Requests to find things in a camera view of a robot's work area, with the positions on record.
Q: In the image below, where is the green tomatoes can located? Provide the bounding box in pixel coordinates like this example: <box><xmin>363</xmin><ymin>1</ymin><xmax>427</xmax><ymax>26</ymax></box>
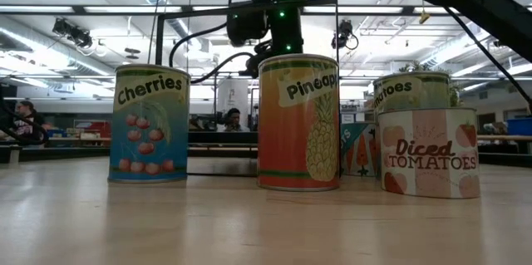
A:
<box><xmin>372</xmin><ymin>71</ymin><xmax>452</xmax><ymax>123</ymax></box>

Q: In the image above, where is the wooden workbench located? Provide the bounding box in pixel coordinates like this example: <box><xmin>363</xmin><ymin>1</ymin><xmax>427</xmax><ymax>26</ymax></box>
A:
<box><xmin>476</xmin><ymin>134</ymin><xmax>532</xmax><ymax>155</ymax></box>

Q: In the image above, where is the potted plant striped pot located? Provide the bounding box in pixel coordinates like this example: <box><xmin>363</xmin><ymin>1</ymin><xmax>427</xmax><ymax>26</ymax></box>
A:
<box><xmin>397</xmin><ymin>60</ymin><xmax>463</xmax><ymax>109</ymax></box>

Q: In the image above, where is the orange pineapple can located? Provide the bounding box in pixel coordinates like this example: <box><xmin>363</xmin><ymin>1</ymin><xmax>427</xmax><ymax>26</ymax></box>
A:
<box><xmin>256</xmin><ymin>52</ymin><xmax>341</xmax><ymax>193</ymax></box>

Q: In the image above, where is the black overhead frame bar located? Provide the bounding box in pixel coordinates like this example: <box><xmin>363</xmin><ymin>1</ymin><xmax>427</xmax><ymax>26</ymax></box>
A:
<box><xmin>0</xmin><ymin>4</ymin><xmax>532</xmax><ymax>17</ymax></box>

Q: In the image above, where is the blue storage bin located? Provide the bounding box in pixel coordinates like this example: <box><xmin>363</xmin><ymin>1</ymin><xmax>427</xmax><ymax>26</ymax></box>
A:
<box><xmin>505</xmin><ymin>117</ymin><xmax>532</xmax><ymax>137</ymax></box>

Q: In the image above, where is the person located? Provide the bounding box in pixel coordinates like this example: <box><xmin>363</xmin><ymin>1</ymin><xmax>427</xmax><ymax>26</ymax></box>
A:
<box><xmin>215</xmin><ymin>107</ymin><xmax>251</xmax><ymax>134</ymax></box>
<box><xmin>13</xmin><ymin>99</ymin><xmax>54</xmax><ymax>141</ymax></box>

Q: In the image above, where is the white banner sign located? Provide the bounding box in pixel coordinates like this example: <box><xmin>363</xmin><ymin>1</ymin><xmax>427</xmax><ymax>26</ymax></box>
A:
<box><xmin>217</xmin><ymin>78</ymin><xmax>249</xmax><ymax>125</ymax></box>

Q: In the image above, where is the blue cherries can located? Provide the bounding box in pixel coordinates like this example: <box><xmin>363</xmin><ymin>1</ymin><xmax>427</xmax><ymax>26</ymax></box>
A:
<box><xmin>107</xmin><ymin>63</ymin><xmax>192</xmax><ymax>184</ymax></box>

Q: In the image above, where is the yellow hanging plug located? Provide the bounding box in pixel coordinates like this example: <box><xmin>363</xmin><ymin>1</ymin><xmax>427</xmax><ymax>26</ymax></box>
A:
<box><xmin>418</xmin><ymin>1</ymin><xmax>431</xmax><ymax>25</ymax></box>

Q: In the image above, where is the white pink diced tomatoes can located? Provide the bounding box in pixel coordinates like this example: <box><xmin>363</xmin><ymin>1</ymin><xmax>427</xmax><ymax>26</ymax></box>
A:
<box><xmin>377</xmin><ymin>107</ymin><xmax>482</xmax><ymax>200</ymax></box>

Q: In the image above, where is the black ceiling spotlight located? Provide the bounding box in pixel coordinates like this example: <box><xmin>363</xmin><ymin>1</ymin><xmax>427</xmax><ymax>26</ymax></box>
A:
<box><xmin>331</xmin><ymin>18</ymin><xmax>359</xmax><ymax>51</ymax></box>
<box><xmin>52</xmin><ymin>17</ymin><xmax>94</xmax><ymax>49</ymax></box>

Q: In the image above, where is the white teal sliced carrots can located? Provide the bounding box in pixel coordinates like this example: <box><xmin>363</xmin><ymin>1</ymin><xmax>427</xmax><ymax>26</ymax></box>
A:
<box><xmin>339</xmin><ymin>121</ymin><xmax>381</xmax><ymax>178</ymax></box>

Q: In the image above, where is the red storage box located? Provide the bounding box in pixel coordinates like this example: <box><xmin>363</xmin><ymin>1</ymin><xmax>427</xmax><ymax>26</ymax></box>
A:
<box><xmin>73</xmin><ymin>119</ymin><xmax>112</xmax><ymax>140</ymax></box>

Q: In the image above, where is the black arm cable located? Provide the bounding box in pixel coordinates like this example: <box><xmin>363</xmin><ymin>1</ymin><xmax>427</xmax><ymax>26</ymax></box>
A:
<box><xmin>443</xmin><ymin>6</ymin><xmax>532</xmax><ymax>106</ymax></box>
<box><xmin>168</xmin><ymin>22</ymin><xmax>229</xmax><ymax>69</ymax></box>
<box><xmin>190</xmin><ymin>52</ymin><xmax>255</xmax><ymax>86</ymax></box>

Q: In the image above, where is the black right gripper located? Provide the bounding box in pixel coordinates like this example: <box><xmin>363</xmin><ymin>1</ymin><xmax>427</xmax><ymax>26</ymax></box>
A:
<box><xmin>244</xmin><ymin>39</ymin><xmax>275</xmax><ymax>80</ymax></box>

